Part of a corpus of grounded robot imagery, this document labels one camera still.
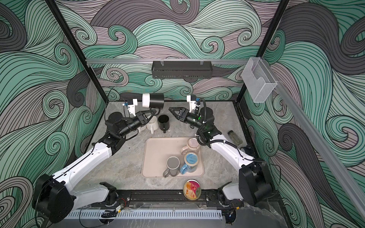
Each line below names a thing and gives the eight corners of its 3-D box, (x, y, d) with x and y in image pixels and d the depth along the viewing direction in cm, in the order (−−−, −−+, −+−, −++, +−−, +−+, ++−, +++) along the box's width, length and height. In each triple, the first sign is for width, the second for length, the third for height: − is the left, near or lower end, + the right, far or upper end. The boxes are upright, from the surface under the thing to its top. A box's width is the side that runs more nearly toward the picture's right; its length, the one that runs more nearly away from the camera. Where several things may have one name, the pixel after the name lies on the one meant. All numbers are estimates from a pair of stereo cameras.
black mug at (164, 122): (158, 134, 101) (157, 126, 94) (160, 122, 108) (158, 114, 100) (169, 134, 101) (168, 126, 94) (169, 122, 108) (168, 114, 100)
